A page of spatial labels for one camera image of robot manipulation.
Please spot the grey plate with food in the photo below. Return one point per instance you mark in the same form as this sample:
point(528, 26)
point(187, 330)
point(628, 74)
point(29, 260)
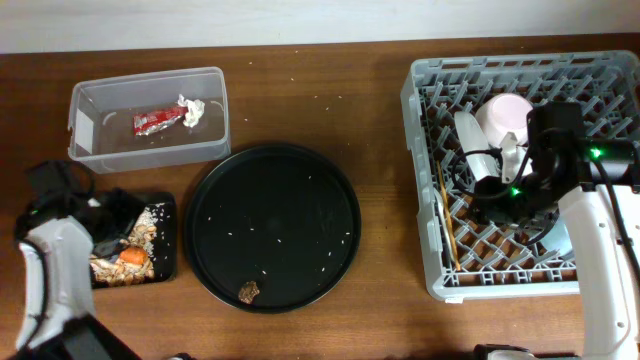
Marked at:
point(472, 138)

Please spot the grey dishwasher rack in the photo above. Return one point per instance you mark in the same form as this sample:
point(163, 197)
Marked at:
point(495, 262)

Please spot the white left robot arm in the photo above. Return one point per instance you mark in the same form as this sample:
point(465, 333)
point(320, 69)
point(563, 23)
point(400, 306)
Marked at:
point(56, 234)

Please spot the round black tray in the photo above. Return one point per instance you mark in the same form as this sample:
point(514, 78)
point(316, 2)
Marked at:
point(281, 215)

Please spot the white plastic fork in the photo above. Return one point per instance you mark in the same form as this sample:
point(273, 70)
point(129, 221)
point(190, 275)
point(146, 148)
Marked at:
point(442, 219)

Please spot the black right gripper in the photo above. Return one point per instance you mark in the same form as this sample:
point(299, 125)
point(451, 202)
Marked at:
point(486, 204)

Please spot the red snack wrapper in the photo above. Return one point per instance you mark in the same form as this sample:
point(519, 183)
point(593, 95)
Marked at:
point(157, 120)

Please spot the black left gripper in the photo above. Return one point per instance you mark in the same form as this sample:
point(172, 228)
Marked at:
point(121, 213)

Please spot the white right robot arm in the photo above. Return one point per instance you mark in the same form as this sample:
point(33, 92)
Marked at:
point(594, 185)

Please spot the blue plastic cup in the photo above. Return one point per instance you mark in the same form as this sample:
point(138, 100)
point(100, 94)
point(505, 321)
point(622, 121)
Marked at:
point(556, 243)

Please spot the wooden chopstick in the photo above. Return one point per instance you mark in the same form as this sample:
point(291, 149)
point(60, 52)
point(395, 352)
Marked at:
point(448, 221)

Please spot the orange carrot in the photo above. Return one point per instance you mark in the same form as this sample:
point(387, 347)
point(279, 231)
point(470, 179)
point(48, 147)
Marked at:
point(134, 255)

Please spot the clear plastic bin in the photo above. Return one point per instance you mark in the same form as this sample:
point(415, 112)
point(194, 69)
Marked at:
point(101, 120)

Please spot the black rectangular tray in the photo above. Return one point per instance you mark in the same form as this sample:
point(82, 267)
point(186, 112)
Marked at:
point(165, 240)

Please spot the rice and peanut shell pile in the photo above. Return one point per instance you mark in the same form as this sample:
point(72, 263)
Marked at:
point(132, 265)

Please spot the white tissue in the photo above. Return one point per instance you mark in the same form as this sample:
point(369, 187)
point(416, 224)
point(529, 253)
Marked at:
point(195, 110)

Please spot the brown food scrap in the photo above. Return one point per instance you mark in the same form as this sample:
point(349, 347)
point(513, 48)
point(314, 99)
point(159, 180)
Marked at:
point(248, 292)

